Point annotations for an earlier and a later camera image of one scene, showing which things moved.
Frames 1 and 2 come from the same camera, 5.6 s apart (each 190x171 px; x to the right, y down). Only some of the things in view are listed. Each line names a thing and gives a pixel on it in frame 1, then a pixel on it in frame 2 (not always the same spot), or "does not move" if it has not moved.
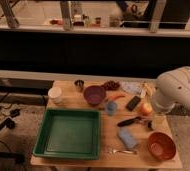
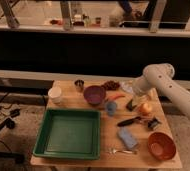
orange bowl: (161, 145) does not move
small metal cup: (79, 85) does not move
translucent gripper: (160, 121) → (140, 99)
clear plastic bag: (135, 88) does not move
